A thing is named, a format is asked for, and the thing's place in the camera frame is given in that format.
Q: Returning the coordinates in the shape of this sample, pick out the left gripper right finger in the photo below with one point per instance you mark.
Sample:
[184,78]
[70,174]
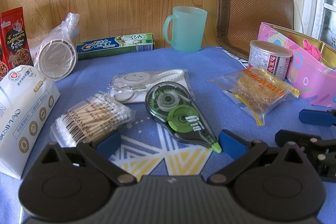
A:
[244,154]

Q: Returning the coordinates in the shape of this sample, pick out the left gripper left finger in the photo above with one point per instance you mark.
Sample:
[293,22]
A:
[97,154]

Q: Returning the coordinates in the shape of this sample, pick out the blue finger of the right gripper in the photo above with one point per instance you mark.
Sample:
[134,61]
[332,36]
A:
[317,117]

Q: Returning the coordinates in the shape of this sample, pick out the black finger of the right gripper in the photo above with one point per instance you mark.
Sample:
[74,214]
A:
[321,153]

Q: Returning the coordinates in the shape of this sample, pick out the cotton swabs bag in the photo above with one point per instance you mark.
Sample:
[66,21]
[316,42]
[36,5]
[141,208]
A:
[90,120]

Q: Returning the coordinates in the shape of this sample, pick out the pink fluffy soft object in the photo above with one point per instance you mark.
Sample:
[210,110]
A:
[312,50]

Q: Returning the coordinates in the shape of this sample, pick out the white keychain bag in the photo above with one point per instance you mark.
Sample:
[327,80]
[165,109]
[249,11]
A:
[132,87]

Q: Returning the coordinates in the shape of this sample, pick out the green correction tape dispenser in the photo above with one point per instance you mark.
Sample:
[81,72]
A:
[171,105]

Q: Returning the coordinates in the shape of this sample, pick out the pink tin box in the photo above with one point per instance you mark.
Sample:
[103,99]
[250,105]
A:
[315,79]

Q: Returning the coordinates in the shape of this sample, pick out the snack cake in bag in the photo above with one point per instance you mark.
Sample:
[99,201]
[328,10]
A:
[256,91]

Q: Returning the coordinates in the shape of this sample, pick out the white tissue pack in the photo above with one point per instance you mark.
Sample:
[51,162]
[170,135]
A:
[27,98]

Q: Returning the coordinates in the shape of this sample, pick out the white round tin can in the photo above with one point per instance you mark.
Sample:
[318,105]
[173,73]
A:
[271,57]

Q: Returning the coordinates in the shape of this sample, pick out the paper cups in plastic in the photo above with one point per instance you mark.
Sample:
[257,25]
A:
[57,55]

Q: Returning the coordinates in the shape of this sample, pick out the green toothpaste box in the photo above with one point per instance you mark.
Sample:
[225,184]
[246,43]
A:
[115,45]

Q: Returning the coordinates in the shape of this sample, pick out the red snack box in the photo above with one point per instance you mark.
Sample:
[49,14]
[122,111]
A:
[14,45]

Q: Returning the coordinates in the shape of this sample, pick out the teal plastic mug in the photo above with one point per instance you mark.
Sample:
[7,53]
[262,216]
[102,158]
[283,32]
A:
[184,29]

